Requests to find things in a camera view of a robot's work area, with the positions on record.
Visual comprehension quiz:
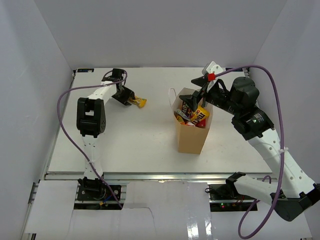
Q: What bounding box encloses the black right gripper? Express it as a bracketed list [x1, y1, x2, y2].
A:
[179, 75, 242, 116]

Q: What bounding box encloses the yellow M&M's packet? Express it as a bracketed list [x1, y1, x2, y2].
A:
[128, 96, 147, 108]
[190, 105, 210, 125]

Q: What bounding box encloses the grey Himalaya candy packet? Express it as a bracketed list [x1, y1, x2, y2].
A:
[174, 109, 187, 123]

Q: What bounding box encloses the orange Skittles snack bag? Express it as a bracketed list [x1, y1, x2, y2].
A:
[180, 121, 196, 127]

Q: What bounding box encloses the brown paper bag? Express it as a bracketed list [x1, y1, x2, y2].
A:
[168, 87, 213, 155]

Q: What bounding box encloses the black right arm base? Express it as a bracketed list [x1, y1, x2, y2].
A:
[204, 184, 253, 204]

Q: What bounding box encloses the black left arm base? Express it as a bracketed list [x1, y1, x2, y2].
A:
[76, 177, 115, 204]

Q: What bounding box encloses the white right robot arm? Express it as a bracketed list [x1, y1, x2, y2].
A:
[180, 75, 320, 222]

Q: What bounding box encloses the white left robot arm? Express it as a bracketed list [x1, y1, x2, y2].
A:
[76, 68, 135, 180]

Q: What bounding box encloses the dark label right table corner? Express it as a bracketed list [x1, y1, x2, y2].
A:
[225, 67, 244, 72]

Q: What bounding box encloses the dark label table corner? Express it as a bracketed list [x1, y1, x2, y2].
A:
[225, 67, 244, 72]
[76, 68, 95, 73]

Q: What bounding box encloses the dark label left table corner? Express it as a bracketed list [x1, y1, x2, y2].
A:
[76, 68, 95, 73]

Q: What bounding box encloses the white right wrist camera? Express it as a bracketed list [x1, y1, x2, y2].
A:
[201, 61, 224, 92]

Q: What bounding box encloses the aluminium front rail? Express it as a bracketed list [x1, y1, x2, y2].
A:
[44, 171, 238, 182]

